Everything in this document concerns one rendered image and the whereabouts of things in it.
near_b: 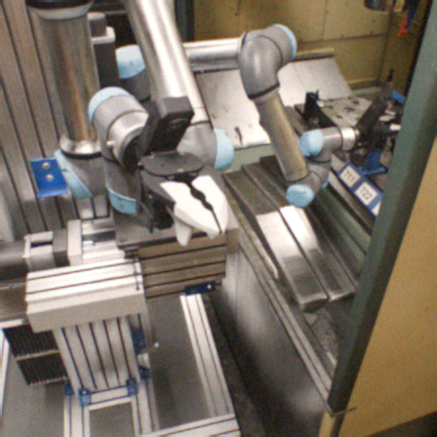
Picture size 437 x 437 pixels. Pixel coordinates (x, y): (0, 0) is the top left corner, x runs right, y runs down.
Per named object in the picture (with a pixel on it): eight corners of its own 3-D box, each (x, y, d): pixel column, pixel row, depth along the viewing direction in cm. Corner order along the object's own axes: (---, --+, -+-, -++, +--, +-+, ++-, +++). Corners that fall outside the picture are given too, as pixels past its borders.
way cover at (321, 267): (301, 326, 157) (307, 294, 147) (218, 181, 223) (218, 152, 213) (379, 304, 164) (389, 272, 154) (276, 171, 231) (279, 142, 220)
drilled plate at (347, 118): (346, 145, 187) (348, 135, 184) (312, 114, 208) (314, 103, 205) (395, 137, 192) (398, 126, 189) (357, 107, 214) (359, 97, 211)
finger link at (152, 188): (200, 211, 52) (169, 173, 58) (202, 197, 51) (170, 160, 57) (161, 218, 50) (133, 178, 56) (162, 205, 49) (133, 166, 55)
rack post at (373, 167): (363, 177, 177) (379, 103, 158) (355, 169, 181) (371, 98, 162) (385, 172, 179) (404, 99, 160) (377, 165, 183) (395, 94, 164)
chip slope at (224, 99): (233, 169, 232) (234, 122, 215) (195, 111, 281) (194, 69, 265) (387, 141, 253) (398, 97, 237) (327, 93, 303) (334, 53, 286)
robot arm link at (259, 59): (254, 43, 115) (319, 208, 134) (271, 30, 122) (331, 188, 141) (217, 58, 122) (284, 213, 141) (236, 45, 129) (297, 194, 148)
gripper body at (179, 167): (206, 224, 60) (168, 178, 68) (214, 166, 55) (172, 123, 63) (150, 237, 57) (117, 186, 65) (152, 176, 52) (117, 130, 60)
